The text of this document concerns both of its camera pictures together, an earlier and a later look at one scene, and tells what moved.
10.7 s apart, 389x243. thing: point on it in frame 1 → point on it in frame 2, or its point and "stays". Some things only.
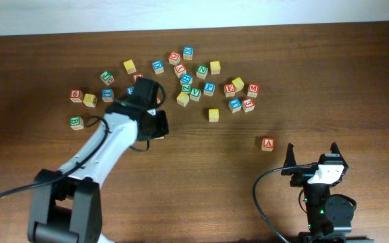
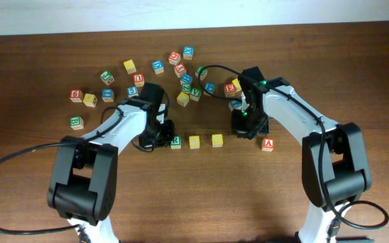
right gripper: [300, 175] → [239, 127]
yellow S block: [215, 67] → [217, 140]
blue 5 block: [130, 90] stays
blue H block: [186, 79] stays
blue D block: [158, 66] stays
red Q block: [174, 58] stays
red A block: [268, 144] stays
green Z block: [186, 88] stays
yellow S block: [213, 115] → [194, 142]
